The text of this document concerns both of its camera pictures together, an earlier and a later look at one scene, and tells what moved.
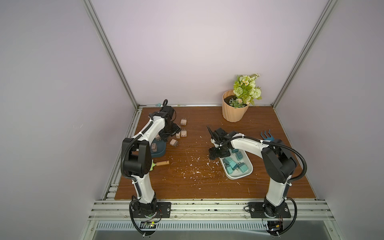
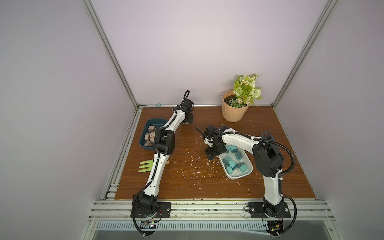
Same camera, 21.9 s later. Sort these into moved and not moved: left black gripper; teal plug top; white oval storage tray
Moved: left black gripper
Not moved: teal plug top; white oval storage tray
